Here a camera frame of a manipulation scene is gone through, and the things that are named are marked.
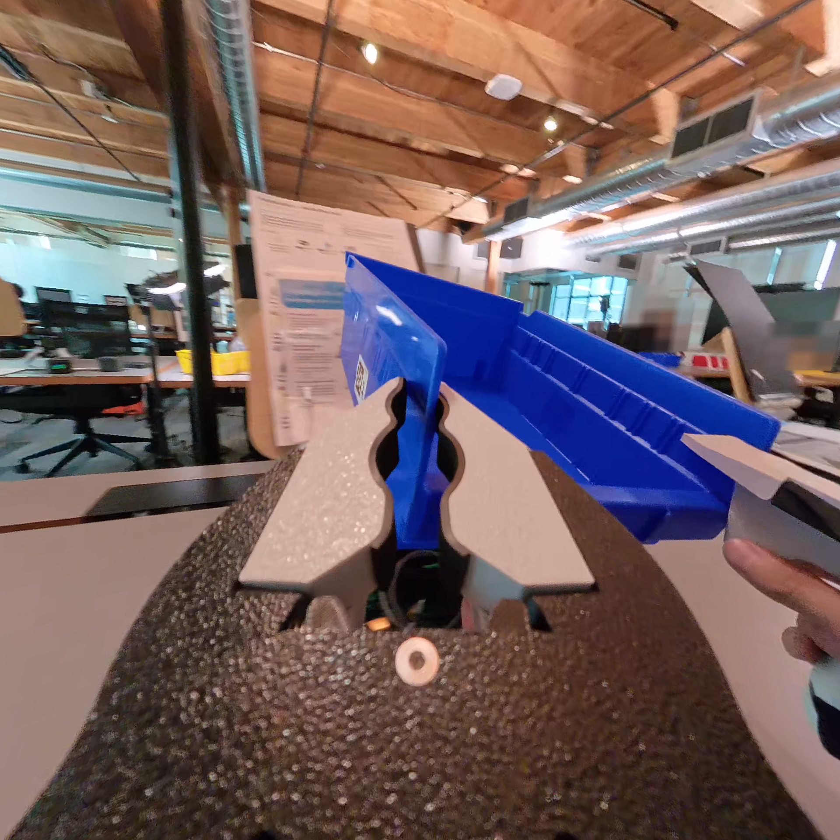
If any grey tilted panel stand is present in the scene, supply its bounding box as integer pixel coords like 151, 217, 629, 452
682, 258, 800, 403

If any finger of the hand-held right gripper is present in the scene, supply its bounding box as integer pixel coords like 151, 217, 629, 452
681, 432, 840, 503

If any black pole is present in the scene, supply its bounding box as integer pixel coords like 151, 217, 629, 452
159, 0, 223, 466

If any instruction sheet on stand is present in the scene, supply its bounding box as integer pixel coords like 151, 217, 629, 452
231, 189, 429, 462

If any silver spiral duct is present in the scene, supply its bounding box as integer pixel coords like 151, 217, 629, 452
203, 0, 266, 191

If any large silver duct with vents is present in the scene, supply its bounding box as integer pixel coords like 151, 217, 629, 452
481, 85, 840, 238

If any laminated sheet with blue banner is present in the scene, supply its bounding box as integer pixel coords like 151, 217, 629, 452
272, 276, 358, 447

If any black office chair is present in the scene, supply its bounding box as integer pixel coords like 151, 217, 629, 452
13, 298, 144, 475

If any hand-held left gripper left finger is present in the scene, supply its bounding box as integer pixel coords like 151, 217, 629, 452
238, 377, 408, 595

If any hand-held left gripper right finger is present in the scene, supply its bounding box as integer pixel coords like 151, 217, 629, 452
436, 382, 598, 605

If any white printed instruction sheet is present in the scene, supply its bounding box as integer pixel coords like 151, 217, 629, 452
247, 189, 422, 309

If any silver air duct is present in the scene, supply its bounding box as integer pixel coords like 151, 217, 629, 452
564, 190, 840, 249

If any large blue plastic bin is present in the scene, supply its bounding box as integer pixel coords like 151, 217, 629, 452
339, 252, 783, 552

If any black table grommet cover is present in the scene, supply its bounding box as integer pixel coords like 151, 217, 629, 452
84, 474, 258, 521

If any person's right hand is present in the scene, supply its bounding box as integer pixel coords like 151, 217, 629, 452
722, 538, 840, 665

